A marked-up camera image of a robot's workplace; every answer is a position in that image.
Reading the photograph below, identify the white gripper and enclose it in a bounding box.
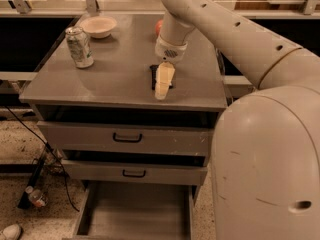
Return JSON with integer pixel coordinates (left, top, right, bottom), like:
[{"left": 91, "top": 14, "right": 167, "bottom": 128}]
[{"left": 155, "top": 36, "right": 187, "bottom": 100}]

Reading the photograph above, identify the silver green soda can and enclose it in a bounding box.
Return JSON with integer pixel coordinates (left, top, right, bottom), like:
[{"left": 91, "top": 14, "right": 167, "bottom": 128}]
[{"left": 65, "top": 26, "right": 94, "bottom": 68}]

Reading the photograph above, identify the plastic bottle on floor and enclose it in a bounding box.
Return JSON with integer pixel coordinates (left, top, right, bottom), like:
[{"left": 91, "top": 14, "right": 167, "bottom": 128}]
[{"left": 25, "top": 186, "right": 48, "bottom": 208}]

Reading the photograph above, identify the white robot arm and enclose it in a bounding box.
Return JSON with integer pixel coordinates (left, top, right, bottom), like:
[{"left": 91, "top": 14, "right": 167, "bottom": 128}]
[{"left": 156, "top": 0, "right": 320, "bottom": 240}]

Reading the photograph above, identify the black cable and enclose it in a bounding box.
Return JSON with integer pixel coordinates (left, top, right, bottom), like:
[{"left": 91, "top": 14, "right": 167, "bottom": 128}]
[{"left": 2, "top": 104, "right": 81, "bottom": 213}]

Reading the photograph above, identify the black floor bar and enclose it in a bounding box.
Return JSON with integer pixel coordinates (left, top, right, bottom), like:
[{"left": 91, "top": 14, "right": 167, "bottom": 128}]
[{"left": 18, "top": 151, "right": 46, "bottom": 210}]

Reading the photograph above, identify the grey middle drawer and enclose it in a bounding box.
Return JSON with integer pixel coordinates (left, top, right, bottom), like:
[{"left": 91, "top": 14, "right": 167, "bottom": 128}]
[{"left": 62, "top": 160, "right": 207, "bottom": 186}]

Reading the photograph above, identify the grey drawer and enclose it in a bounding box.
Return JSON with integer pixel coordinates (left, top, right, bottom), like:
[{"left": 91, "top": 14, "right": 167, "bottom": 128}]
[
  {"left": 63, "top": 181, "right": 193, "bottom": 240},
  {"left": 38, "top": 121, "right": 212, "bottom": 156},
  {"left": 62, "top": 160, "right": 207, "bottom": 186}
]

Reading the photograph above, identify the grey bottom drawer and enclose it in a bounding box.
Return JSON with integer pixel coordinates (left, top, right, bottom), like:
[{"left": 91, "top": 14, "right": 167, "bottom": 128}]
[{"left": 63, "top": 181, "right": 193, "bottom": 240}]

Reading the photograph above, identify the grey drawer cabinet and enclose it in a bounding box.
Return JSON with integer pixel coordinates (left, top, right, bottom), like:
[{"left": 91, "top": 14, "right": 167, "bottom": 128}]
[{"left": 19, "top": 13, "right": 229, "bottom": 205}]

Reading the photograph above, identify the grey top drawer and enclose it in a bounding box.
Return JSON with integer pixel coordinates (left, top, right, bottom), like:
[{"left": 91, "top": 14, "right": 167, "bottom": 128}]
[{"left": 38, "top": 121, "right": 212, "bottom": 156}]

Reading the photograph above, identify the dark blue rxbar wrapper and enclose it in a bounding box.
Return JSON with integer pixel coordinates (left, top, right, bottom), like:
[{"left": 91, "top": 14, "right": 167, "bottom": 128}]
[{"left": 149, "top": 64, "right": 158, "bottom": 89}]

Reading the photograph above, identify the white shoe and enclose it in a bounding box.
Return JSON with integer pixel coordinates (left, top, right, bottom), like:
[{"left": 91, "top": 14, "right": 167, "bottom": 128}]
[{"left": 0, "top": 224, "right": 22, "bottom": 240}]

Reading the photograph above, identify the red apple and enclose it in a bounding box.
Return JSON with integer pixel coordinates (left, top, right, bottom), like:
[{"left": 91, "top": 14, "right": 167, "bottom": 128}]
[{"left": 155, "top": 19, "right": 163, "bottom": 37}]

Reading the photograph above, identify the white bowl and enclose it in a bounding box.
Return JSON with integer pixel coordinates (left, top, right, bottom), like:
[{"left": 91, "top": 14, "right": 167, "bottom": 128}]
[{"left": 80, "top": 16, "right": 117, "bottom": 39}]

